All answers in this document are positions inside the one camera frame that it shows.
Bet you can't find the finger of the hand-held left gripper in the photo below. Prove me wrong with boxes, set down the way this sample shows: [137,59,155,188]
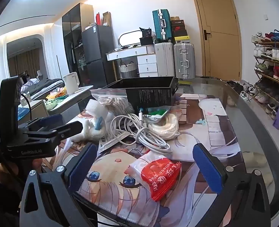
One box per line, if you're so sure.
[26,114,63,131]
[23,120,90,143]

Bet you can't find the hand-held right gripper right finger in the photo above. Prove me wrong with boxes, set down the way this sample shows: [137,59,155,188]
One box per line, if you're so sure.
[193,143,272,227]

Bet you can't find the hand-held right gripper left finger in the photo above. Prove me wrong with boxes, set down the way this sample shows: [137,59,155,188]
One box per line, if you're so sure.
[20,143,98,227]

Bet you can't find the white plush toy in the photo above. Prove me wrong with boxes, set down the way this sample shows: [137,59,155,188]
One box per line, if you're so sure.
[72,116,107,144]
[85,99,107,121]

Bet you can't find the white paper packet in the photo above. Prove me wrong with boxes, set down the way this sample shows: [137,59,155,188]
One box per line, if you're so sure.
[98,129,131,154]

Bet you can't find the red and white packet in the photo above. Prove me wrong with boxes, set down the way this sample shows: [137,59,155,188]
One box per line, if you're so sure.
[124,151,183,202]

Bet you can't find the zip bag of white laces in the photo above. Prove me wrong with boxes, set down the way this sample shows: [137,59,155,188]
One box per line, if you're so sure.
[90,88,135,117]

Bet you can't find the green label rope packet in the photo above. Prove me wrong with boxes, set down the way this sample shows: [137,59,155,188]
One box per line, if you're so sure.
[147,106,181,140]

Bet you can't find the white charging cable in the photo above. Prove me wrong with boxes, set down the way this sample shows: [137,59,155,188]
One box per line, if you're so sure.
[110,112,173,157]

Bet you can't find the black cardboard box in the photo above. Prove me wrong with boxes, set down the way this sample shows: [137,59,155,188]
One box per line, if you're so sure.
[102,76,179,116]

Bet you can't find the person's left hand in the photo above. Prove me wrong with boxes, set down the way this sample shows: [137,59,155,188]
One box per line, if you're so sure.
[0,157,45,187]

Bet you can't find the pile of colourful cloths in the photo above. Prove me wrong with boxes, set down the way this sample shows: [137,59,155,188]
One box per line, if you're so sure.
[45,87,68,110]

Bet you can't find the bed with dark bedding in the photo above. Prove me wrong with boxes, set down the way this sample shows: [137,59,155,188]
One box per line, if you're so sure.
[21,78,65,100]

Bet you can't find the white side table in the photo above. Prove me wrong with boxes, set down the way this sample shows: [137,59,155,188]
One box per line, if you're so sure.
[19,85,94,123]

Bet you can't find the white electric kettle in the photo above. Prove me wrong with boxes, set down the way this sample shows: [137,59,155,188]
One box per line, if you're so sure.
[63,72,80,94]

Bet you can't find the printed cartoon table mat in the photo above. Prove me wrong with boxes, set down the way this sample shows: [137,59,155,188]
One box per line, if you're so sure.
[42,93,246,227]

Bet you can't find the beige slippers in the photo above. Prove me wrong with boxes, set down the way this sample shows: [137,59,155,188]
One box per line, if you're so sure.
[242,151,268,169]

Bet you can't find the dark grey fridge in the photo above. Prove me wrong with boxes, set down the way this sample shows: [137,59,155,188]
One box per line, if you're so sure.
[81,25,117,86]

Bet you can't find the woven laundry basket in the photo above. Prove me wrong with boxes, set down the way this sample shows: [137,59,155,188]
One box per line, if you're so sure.
[119,61,138,79]

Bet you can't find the black glass wardrobe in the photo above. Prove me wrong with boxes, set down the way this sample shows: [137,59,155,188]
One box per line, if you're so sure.
[62,3,95,81]

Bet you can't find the shoes on floor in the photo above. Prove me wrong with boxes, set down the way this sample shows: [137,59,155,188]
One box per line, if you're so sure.
[227,79,257,101]

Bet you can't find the white dressing table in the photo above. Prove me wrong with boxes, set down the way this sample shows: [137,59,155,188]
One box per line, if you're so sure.
[106,46,158,78]

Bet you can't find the oval mirror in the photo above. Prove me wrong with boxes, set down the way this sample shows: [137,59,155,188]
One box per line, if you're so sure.
[118,30,154,48]

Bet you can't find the silver suitcase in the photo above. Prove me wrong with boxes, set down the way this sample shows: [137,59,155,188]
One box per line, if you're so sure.
[173,42,196,79]

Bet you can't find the white suitcase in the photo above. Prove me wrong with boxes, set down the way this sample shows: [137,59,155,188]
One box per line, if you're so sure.
[154,41,175,77]

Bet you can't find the black bag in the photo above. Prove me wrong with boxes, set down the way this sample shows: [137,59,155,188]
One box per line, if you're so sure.
[139,28,153,46]

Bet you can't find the wooden shoe rack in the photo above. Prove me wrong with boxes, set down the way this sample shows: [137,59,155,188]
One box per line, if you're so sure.
[251,30,279,121]

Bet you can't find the yellow and black shoe box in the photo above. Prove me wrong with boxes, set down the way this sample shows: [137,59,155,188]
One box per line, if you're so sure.
[174,35,190,44]

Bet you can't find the teal suitcase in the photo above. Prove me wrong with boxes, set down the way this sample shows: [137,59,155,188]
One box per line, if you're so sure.
[152,9,173,42]

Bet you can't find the tan wooden door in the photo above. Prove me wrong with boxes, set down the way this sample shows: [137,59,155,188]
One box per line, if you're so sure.
[190,0,242,81]

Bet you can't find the black and red shoe box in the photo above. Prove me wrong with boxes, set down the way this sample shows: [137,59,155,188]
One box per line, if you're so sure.
[172,25,186,37]

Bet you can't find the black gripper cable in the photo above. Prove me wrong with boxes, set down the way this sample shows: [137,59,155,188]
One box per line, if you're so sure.
[20,93,33,121]

